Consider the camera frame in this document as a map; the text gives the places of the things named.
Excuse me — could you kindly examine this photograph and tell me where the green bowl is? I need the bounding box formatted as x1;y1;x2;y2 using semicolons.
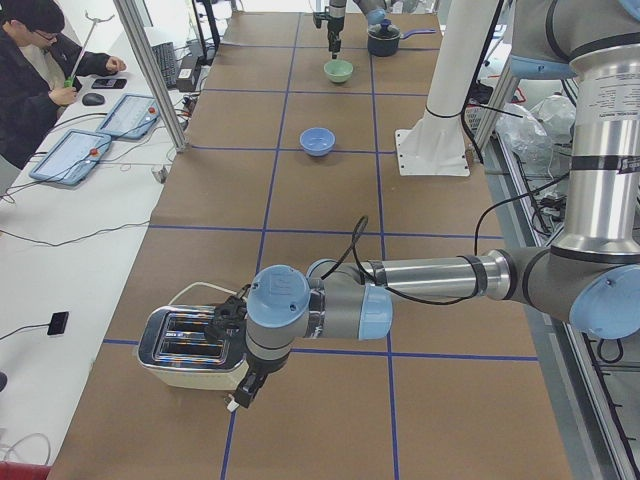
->
323;59;354;84

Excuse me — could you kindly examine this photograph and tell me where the blue teach pendant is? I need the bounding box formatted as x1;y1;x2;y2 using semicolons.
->
96;94;159;140
29;129;112;186

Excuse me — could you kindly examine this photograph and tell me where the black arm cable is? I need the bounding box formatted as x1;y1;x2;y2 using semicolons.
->
319;174;576;306

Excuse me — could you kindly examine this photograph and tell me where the small metal cup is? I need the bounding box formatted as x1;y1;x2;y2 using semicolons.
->
151;165;168;184

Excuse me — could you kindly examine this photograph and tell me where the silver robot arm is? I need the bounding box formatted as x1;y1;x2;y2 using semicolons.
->
314;0;400;60
230;1;639;408

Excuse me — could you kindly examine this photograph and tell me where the seated person in black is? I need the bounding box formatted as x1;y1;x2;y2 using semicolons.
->
1;1;126;170

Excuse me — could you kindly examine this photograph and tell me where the far blue teach pendant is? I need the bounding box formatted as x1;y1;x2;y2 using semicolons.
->
96;94;159;140

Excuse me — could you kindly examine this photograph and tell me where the black computer mouse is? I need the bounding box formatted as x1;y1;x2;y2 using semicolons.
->
82;93;106;106

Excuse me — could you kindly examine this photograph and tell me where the black smartphone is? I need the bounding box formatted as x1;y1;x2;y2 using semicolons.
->
91;77;127;90

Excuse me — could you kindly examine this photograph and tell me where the blue bowl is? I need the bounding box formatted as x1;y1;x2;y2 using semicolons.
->
299;127;336;157

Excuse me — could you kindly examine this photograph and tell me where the near blue teach pendant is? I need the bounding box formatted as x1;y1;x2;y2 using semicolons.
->
29;129;112;186

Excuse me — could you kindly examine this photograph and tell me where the white toaster power cable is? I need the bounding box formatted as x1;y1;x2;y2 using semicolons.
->
167;281;251;413

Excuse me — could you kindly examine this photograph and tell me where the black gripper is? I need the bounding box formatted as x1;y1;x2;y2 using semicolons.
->
327;5;345;59
235;356;286;408

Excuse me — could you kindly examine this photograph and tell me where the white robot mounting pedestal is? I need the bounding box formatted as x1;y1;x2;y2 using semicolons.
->
395;0;502;177

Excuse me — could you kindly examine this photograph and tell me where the cream toaster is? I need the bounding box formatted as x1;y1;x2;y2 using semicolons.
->
137;305;248;391

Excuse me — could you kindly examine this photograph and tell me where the black keyboard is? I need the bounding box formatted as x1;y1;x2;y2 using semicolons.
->
151;42;178;89

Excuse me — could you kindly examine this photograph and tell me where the dark blue saucepan with lid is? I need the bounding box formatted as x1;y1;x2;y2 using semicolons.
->
367;18;436;57

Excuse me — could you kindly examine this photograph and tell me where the aluminium frame post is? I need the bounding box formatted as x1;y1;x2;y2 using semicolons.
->
114;0;187;153

